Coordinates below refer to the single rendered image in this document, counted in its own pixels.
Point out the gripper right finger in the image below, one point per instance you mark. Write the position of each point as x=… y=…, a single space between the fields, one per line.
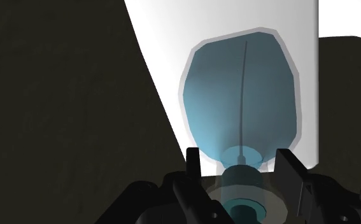
x=316 y=198

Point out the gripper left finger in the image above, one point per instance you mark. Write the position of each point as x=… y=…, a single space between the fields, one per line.
x=186 y=192

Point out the clear blue pump bottle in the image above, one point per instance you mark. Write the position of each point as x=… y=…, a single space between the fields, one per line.
x=217 y=99

